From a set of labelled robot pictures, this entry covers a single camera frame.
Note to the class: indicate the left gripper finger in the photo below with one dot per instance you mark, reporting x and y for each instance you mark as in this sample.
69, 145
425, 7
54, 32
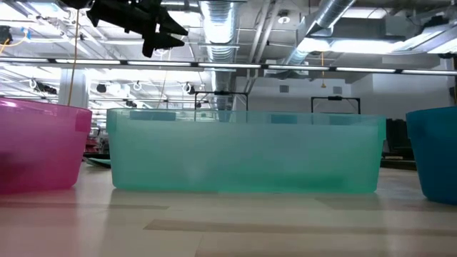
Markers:
169, 28
157, 42

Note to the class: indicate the white pillar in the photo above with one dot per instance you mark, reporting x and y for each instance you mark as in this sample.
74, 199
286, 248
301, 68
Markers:
83, 89

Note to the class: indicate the round ceiling fixture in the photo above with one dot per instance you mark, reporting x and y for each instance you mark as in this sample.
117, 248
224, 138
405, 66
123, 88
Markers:
283, 18

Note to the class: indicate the teal translucent plastic bin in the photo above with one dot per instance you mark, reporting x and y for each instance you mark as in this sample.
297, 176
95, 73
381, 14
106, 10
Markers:
246, 157

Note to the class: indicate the pink-red plastic bin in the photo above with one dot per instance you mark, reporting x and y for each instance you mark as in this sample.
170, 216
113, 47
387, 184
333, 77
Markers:
39, 150

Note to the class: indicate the bright ceiling light panel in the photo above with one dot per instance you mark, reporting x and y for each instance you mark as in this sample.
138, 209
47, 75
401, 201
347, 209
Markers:
357, 46

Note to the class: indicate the long ceiling light strip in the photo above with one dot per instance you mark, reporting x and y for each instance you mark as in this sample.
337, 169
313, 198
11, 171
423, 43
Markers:
375, 70

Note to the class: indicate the dark background furniture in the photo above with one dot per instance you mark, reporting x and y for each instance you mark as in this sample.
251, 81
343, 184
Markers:
396, 135

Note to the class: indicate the blue plastic bin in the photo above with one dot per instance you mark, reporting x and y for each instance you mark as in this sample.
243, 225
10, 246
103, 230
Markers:
435, 157

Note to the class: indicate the black metal rig frame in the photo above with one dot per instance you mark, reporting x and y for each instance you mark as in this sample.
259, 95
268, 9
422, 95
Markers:
221, 93
335, 98

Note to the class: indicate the grey wall vent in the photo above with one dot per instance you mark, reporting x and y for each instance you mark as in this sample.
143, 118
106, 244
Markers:
337, 89
283, 89

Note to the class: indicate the smooth silver air duct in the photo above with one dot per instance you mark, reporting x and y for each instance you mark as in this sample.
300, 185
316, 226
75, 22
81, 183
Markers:
332, 10

